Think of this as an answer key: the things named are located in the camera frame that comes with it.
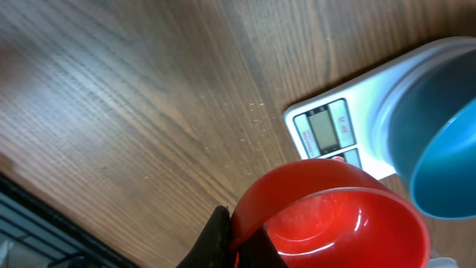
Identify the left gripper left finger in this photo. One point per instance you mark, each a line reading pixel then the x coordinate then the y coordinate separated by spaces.
pixel 211 249

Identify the red measuring scoop blue handle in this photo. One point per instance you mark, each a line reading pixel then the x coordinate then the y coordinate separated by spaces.
pixel 327 213

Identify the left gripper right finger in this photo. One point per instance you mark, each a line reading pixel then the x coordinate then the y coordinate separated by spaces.
pixel 259 252

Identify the white kitchen scale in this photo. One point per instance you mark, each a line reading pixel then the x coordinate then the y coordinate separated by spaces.
pixel 347 123

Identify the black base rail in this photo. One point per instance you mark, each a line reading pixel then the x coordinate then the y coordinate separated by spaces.
pixel 33 234

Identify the blue bowl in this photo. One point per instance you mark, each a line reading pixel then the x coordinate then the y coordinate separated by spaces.
pixel 431 138

